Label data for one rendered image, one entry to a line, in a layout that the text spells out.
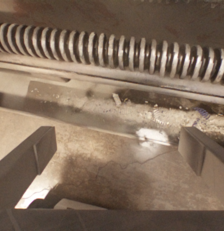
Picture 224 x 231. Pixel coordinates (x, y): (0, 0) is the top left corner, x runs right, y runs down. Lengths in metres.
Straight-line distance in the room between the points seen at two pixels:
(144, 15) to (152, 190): 0.84
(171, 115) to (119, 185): 0.56
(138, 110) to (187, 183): 0.58
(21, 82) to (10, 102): 0.08
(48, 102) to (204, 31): 0.47
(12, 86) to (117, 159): 0.60
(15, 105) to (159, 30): 0.52
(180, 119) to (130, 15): 0.34
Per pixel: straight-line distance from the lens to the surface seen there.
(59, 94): 0.57
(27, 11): 0.36
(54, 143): 0.16
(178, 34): 0.31
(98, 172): 0.95
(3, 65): 0.43
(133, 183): 0.94
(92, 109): 0.52
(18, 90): 0.65
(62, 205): 0.92
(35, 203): 0.99
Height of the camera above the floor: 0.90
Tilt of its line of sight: 80 degrees down
